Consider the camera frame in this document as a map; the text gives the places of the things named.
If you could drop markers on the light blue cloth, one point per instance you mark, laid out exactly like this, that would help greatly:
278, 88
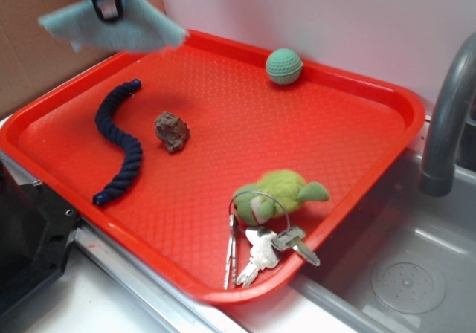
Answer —
142, 29

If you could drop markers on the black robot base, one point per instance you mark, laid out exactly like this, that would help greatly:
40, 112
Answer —
37, 229

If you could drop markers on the brown cardboard sheet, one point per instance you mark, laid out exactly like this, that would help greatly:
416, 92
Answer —
32, 61

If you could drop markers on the brown rock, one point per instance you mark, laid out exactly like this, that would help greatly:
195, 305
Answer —
172, 131

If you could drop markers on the green golf ball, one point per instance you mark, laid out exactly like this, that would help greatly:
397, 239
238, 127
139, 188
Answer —
284, 66

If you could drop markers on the red plastic tray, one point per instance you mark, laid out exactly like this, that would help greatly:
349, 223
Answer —
331, 126

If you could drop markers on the green plush toy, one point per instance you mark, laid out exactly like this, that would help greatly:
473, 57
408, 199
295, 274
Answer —
277, 193

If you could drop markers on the large silver key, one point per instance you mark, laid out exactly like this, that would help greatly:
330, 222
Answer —
262, 255

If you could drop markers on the small grey key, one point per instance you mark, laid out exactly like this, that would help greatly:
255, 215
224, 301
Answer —
292, 239

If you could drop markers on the thin silver key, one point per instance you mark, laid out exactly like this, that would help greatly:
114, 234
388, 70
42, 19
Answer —
231, 258

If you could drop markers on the grey faucet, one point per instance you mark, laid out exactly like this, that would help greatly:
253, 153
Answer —
451, 136

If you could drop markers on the grey sink basin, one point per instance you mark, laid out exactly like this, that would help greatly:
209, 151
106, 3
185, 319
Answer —
394, 217

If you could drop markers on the round sink drain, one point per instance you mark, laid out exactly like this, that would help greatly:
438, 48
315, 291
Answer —
407, 284

